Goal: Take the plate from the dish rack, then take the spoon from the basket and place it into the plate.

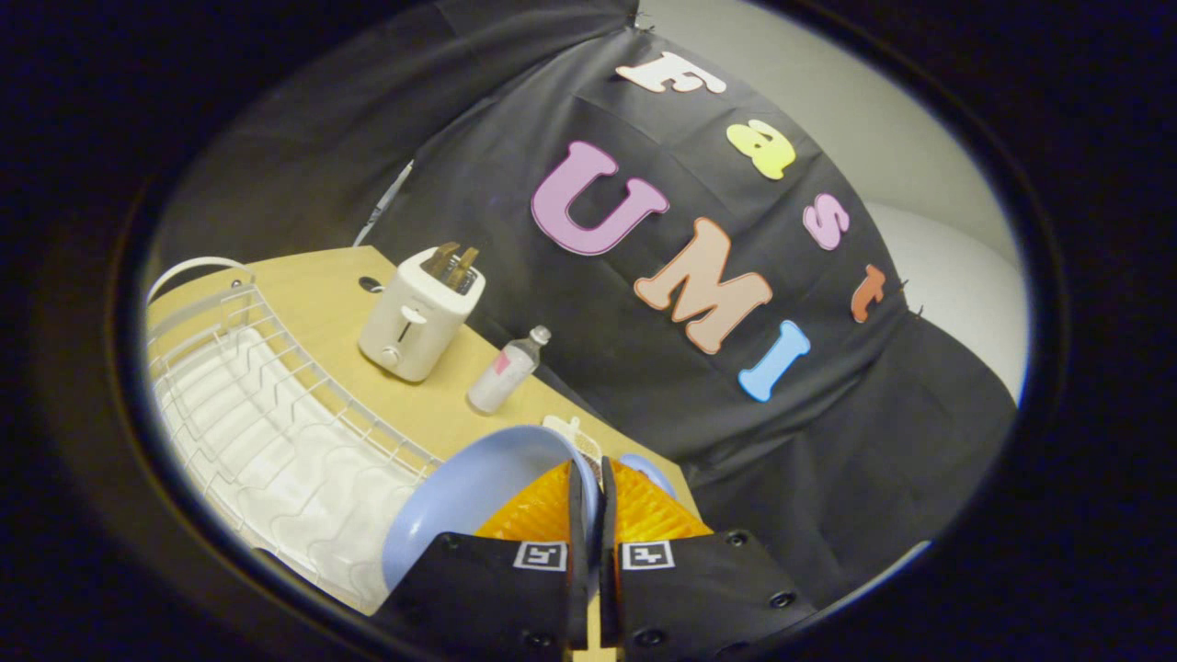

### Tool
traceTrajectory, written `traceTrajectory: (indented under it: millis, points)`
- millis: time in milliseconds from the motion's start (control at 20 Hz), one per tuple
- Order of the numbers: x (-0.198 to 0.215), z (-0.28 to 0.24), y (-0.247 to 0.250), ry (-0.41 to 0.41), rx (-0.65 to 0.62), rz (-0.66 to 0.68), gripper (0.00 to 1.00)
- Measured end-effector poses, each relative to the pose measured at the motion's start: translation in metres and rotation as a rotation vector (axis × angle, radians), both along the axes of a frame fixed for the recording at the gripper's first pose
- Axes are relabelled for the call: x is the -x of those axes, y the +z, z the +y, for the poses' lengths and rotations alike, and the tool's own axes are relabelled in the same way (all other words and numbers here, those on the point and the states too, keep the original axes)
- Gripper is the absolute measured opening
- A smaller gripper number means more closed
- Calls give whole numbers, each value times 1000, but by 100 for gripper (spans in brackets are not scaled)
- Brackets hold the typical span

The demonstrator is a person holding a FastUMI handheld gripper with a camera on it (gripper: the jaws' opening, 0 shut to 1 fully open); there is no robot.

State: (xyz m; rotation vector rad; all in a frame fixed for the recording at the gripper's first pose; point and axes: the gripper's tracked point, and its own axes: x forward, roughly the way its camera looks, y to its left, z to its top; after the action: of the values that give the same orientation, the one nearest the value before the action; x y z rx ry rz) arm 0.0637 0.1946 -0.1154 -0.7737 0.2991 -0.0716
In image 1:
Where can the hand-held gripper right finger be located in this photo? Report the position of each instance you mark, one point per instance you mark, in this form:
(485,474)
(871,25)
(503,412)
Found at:
(609,552)

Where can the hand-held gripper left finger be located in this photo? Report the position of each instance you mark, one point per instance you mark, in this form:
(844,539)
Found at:
(578,552)

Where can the light blue plate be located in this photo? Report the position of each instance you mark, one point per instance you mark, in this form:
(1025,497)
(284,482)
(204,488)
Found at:
(460,496)

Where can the small light blue dish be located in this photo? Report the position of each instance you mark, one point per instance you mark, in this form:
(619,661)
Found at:
(648,467)

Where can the black backdrop cloth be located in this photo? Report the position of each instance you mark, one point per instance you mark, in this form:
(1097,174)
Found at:
(598,368)

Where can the clear bottle with silver cap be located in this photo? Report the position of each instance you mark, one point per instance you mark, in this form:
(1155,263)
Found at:
(504,375)

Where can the white drain tray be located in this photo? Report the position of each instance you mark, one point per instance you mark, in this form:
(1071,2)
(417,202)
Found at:
(303,515)

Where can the white toaster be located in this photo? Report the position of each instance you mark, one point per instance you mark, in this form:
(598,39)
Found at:
(414,322)

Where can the brown toast slice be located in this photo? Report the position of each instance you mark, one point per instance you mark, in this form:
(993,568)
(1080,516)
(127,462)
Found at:
(439,259)
(462,268)

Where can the black table grommet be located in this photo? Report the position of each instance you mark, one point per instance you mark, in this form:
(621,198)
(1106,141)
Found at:
(371,283)

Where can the grey metal pole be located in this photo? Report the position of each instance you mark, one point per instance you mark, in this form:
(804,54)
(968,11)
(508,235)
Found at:
(384,204)

